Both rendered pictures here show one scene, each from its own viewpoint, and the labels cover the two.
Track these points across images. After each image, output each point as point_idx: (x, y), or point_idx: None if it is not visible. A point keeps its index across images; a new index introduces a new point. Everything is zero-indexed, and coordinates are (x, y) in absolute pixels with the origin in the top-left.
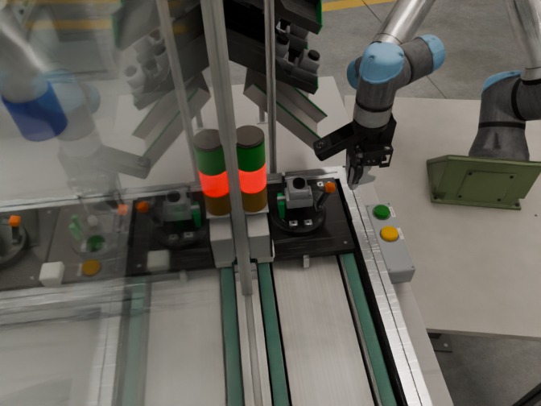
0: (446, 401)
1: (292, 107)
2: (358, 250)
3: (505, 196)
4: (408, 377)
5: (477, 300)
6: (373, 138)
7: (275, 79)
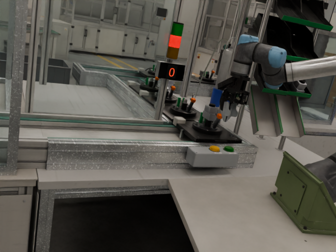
0: (125, 177)
1: (269, 116)
2: None
3: (299, 211)
4: (129, 142)
5: (199, 198)
6: (235, 84)
7: (272, 99)
